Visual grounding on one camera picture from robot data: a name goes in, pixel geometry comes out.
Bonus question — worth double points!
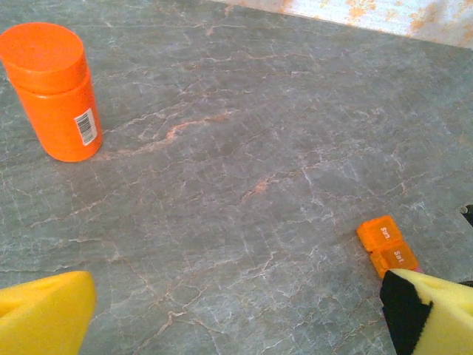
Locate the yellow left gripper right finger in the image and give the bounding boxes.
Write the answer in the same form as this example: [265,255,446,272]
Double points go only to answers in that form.
[379,268,473,355]

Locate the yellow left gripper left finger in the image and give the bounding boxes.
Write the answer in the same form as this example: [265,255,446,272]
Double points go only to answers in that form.
[0,270,98,355]

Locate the orange and pink pill organizer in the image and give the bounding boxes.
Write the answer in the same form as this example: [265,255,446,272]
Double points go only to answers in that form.
[355,214,421,280]

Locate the orange plastic block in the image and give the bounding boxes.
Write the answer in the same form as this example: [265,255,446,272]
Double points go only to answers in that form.
[0,21,104,163]

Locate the orange patterned fabric backdrop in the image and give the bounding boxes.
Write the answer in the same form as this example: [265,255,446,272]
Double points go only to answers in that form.
[208,0,473,49]

